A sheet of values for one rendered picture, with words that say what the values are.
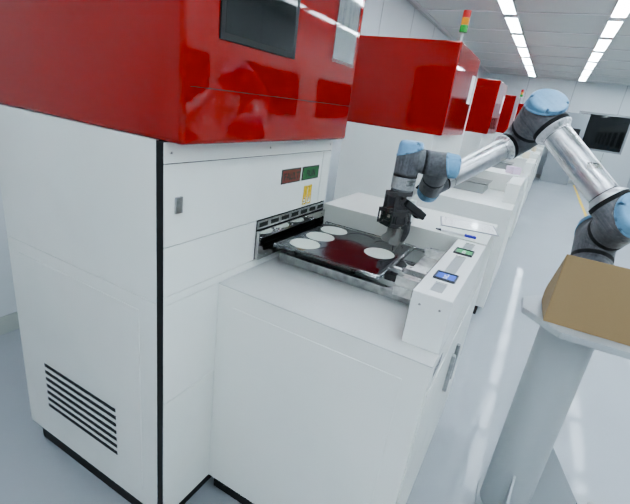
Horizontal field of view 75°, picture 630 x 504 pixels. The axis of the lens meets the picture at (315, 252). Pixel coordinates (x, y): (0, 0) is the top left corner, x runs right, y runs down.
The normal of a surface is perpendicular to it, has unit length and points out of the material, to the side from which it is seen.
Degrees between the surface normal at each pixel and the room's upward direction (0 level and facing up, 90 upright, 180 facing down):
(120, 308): 90
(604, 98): 90
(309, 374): 90
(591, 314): 90
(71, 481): 0
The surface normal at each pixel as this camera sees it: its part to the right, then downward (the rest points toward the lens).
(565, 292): -0.44, 0.26
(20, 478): 0.13, -0.93
